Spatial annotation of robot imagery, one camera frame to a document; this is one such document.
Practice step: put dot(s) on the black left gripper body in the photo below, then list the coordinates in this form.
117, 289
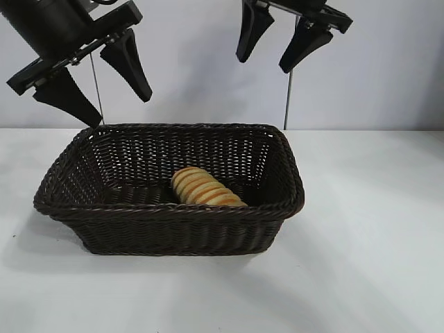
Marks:
52, 27

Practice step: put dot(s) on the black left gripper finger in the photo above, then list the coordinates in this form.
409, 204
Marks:
66, 97
127, 62

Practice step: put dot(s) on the dark brown wicker basket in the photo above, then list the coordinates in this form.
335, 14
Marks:
156, 229

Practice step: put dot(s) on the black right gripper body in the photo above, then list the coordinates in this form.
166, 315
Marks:
312, 8

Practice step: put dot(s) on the thin grey vertical pole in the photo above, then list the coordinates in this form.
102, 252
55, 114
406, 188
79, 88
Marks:
96, 86
287, 104

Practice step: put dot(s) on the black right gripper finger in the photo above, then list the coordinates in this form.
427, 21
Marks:
307, 45
251, 31

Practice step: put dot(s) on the long striped bread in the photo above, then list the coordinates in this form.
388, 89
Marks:
201, 189

